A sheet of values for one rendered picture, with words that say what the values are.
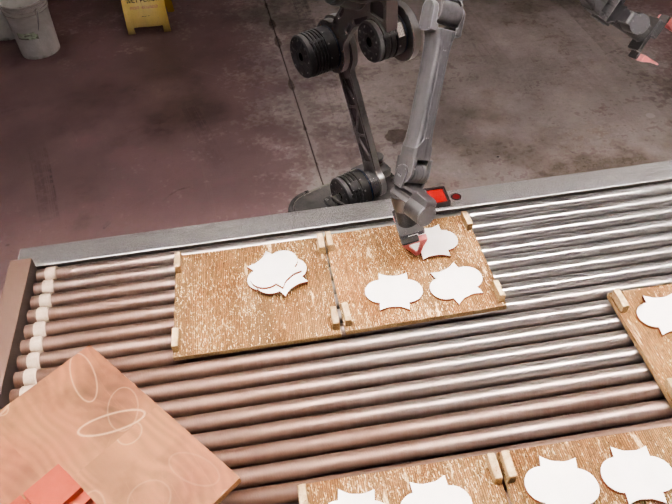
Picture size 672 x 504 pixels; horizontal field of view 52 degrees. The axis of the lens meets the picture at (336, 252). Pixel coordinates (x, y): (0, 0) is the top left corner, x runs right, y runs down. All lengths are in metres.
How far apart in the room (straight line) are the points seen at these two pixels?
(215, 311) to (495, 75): 3.07
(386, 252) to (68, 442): 0.91
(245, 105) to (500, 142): 1.52
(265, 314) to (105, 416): 0.47
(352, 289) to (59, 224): 2.20
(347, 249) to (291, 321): 0.29
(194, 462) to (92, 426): 0.24
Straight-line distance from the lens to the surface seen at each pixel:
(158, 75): 4.71
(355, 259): 1.85
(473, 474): 1.50
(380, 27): 2.36
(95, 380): 1.59
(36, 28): 5.14
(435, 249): 1.87
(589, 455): 1.57
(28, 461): 1.54
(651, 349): 1.77
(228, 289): 1.82
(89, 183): 3.90
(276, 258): 1.84
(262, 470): 1.52
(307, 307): 1.75
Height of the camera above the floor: 2.26
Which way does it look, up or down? 45 degrees down
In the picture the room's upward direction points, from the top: 4 degrees counter-clockwise
